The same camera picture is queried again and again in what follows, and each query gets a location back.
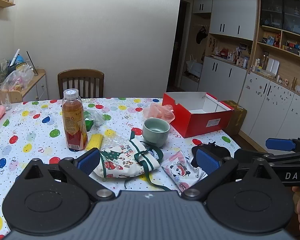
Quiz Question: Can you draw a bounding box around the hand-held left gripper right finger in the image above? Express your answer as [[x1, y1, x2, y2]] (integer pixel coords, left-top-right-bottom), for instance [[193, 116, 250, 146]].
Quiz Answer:
[[181, 146, 281, 202]]

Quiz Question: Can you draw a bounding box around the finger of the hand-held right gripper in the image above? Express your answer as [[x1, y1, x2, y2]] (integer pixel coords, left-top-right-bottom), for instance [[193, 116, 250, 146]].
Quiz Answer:
[[266, 138, 300, 153], [234, 149, 300, 167]]

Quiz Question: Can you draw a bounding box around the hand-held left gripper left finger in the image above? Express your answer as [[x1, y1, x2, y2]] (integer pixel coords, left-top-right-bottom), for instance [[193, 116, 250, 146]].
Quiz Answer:
[[16, 148, 115, 202]]

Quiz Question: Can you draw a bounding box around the panda print plastic packet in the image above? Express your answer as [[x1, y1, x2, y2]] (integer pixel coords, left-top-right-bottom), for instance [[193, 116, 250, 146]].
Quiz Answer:
[[161, 151, 208, 191]]

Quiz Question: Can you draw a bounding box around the white Christmas print cloth bag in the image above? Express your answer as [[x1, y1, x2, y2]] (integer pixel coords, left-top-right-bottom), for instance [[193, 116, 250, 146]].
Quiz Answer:
[[94, 129, 171, 192]]

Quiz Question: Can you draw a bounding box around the red and white cardboard box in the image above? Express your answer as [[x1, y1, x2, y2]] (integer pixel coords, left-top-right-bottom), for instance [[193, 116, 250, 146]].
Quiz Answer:
[[162, 92, 235, 138]]

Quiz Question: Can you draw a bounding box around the clear bubble wrap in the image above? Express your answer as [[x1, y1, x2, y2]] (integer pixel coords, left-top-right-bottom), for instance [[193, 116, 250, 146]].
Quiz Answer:
[[84, 109, 112, 128]]

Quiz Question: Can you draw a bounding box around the yellow sponge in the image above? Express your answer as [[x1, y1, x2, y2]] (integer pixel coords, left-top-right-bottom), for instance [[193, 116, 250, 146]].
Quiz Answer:
[[86, 133, 104, 152]]

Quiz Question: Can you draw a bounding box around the clear plastic bag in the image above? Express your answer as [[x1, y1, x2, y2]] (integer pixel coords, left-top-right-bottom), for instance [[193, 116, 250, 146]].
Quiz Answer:
[[100, 133, 131, 152]]

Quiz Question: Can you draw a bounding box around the orange drink plastic bottle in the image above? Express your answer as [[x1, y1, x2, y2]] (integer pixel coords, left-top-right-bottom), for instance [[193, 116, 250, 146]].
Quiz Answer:
[[62, 88, 89, 151]]

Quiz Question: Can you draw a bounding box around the brown cardboard carton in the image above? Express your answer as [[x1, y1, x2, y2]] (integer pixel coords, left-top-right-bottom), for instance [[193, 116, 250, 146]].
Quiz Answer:
[[221, 100, 248, 136]]

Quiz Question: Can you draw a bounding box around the pale green ceramic cup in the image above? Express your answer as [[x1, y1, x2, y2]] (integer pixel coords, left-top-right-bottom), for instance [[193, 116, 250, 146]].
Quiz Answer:
[[142, 118, 171, 148]]

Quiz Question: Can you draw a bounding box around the balloon print tablecloth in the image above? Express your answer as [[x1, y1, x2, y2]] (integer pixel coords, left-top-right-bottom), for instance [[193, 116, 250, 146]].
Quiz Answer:
[[0, 97, 240, 240]]

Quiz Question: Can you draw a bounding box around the pink mesh bath sponge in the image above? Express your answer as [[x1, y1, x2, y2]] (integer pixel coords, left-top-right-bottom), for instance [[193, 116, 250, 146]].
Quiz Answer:
[[143, 102, 176, 124]]

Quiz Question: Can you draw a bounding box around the dark wooden chair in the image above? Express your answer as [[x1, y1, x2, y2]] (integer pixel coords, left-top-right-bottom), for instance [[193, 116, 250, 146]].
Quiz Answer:
[[57, 69, 105, 99]]

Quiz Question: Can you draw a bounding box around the wooden side cabinet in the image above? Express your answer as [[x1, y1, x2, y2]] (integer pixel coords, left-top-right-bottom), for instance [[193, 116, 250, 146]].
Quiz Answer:
[[0, 68, 49, 106]]

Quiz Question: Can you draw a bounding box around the white tote bag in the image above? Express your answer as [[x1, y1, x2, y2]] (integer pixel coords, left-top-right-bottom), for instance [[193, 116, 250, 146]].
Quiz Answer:
[[186, 54, 203, 77]]

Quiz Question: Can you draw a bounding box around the clear glass tumbler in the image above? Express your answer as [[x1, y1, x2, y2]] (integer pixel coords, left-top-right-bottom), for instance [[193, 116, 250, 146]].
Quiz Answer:
[[0, 82, 13, 112]]

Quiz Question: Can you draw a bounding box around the plastic bag with snacks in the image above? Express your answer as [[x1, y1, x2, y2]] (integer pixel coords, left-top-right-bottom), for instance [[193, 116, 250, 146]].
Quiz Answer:
[[2, 64, 35, 91]]

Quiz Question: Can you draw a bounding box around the black hanging bag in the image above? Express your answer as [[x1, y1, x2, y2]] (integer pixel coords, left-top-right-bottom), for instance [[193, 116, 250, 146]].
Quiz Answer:
[[196, 26, 208, 45]]

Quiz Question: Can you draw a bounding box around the white and wood wall cabinet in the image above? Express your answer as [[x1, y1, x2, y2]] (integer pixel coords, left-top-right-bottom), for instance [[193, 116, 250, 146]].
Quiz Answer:
[[191, 0, 300, 153]]

